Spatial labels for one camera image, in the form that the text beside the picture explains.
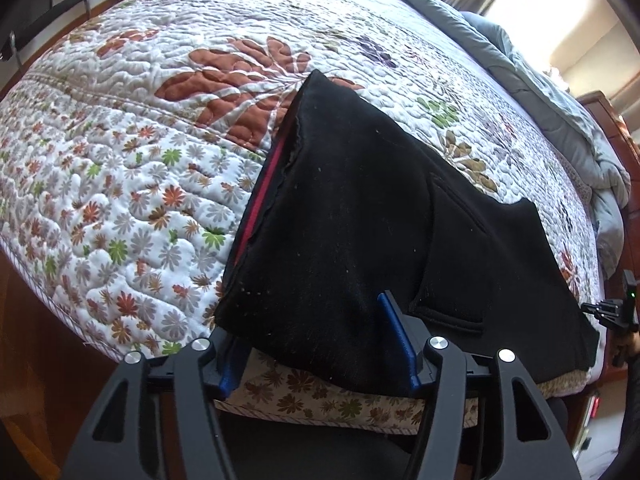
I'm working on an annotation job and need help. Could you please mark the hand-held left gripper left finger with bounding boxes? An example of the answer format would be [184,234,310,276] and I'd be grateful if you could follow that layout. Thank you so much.
[62,335,251,480]

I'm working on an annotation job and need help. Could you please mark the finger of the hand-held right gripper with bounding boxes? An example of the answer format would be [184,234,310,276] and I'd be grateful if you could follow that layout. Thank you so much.
[581,298,621,329]

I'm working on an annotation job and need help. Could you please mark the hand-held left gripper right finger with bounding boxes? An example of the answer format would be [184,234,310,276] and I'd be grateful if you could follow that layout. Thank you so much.
[376,291,583,480]

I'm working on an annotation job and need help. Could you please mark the black pants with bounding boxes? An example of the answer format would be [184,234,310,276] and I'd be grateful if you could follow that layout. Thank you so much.
[215,69,601,395]

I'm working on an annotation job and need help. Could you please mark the wooden headboard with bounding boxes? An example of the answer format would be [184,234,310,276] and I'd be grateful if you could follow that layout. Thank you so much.
[580,90,640,281]

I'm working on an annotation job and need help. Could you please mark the grey-blue comforter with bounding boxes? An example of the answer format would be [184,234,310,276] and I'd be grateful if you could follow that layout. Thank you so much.
[345,0,633,281]

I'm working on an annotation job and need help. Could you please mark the floral quilted bedspread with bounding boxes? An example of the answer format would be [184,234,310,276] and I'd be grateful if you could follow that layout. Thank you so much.
[0,0,601,436]

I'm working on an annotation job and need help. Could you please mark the black chair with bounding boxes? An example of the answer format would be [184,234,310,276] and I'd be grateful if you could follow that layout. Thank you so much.
[0,0,92,63]

